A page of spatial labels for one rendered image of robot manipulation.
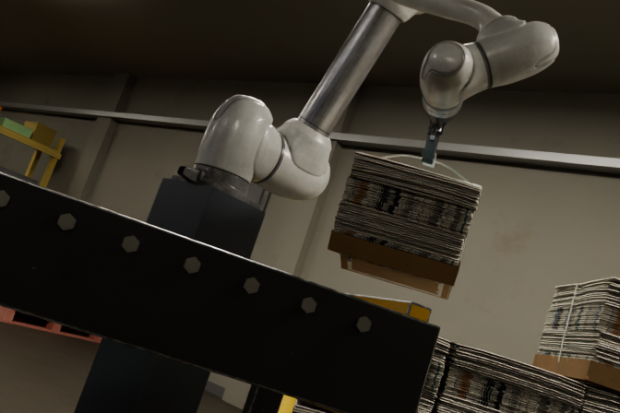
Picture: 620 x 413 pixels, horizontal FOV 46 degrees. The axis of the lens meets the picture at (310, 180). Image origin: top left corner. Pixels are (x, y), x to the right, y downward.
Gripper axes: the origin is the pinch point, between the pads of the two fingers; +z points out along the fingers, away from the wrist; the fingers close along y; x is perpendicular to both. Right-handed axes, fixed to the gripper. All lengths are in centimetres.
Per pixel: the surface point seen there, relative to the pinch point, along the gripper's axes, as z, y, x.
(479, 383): -5, 54, 25
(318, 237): 417, -53, -98
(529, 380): -5, 50, 35
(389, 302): -79, 55, 7
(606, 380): -4, 45, 50
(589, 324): 2, 33, 45
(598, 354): -4, 40, 47
